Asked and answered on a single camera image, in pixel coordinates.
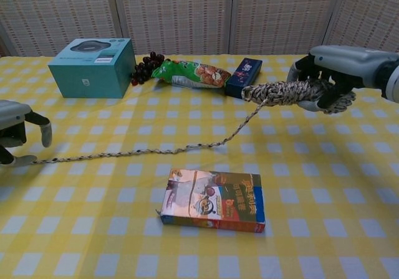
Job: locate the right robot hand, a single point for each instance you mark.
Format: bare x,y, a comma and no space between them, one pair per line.
349,62

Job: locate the teal speaker box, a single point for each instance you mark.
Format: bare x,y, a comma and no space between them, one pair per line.
93,76

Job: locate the yellow checked tablecloth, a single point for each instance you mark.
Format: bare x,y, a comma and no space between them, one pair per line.
93,244

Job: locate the woven folding screen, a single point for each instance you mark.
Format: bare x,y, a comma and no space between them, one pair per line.
187,11

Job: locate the green snack bag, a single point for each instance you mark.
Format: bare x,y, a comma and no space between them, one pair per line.
187,73

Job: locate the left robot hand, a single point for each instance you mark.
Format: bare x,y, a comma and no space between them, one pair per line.
12,114

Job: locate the dark red grape bunch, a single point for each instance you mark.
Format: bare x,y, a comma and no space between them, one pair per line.
145,65

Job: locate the dark blue narrow box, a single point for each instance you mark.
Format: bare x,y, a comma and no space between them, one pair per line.
241,73

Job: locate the colourful printed snack box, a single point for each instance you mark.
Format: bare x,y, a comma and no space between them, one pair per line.
212,201

